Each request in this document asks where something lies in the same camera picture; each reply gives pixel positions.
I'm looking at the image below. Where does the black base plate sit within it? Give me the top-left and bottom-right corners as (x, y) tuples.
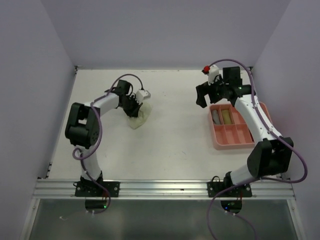
(206, 176), (253, 198)
(73, 181), (120, 198)

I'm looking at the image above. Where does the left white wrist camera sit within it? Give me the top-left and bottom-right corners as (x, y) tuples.
(135, 89), (151, 104)

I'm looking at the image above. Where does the pale green underwear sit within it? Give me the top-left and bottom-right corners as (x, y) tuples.
(127, 101), (152, 130)

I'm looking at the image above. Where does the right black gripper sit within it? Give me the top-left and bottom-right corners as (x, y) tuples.
(196, 73), (229, 107)

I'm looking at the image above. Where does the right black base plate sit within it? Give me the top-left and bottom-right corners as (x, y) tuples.
(206, 176), (253, 198)

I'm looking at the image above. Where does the pink divided tray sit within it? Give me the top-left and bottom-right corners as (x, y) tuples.
(208, 101), (274, 151)

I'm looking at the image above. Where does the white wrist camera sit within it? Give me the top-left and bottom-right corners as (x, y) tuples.
(201, 64), (220, 85)
(135, 89), (151, 104)

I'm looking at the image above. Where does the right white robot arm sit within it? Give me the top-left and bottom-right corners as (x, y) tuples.
(195, 65), (294, 197)

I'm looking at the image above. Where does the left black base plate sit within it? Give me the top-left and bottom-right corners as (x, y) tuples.
(73, 181), (120, 198)

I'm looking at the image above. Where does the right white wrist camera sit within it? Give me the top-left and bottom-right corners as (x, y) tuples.
(201, 64), (220, 85)

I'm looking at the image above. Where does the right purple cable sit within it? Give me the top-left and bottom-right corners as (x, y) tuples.
(206, 58), (308, 240)

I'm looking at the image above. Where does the olive and cream underwear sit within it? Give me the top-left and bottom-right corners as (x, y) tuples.
(221, 109), (233, 125)

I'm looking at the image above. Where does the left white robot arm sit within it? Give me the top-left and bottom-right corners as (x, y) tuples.
(64, 79), (151, 197)

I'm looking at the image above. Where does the aluminium mounting rail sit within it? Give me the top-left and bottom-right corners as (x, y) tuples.
(32, 179), (295, 200)

